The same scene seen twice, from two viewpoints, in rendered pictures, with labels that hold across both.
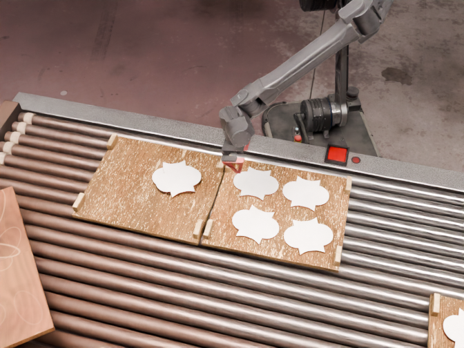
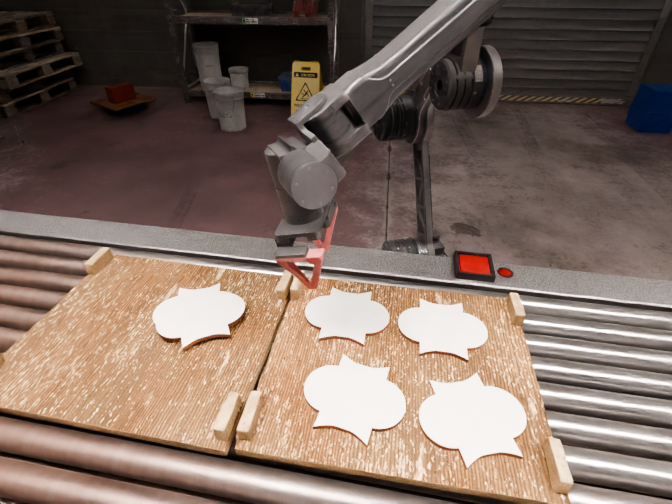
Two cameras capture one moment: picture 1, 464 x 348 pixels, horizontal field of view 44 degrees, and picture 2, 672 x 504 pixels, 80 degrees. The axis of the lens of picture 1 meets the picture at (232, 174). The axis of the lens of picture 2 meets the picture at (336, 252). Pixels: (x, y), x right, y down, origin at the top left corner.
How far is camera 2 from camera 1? 1.15 m
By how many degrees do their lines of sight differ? 14
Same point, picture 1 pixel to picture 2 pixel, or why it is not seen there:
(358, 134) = not seen: hidden behind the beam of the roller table
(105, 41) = (183, 212)
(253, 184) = (343, 316)
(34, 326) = not seen: outside the picture
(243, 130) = (318, 161)
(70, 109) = (57, 226)
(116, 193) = (73, 347)
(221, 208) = (283, 364)
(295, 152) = (406, 266)
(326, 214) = (492, 365)
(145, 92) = not seen: hidden behind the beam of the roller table
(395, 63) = (461, 220)
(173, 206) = (184, 366)
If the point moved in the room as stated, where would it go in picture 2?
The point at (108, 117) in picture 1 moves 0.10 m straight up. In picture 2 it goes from (111, 232) to (96, 195)
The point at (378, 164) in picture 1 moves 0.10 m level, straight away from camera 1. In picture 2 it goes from (544, 277) to (539, 249)
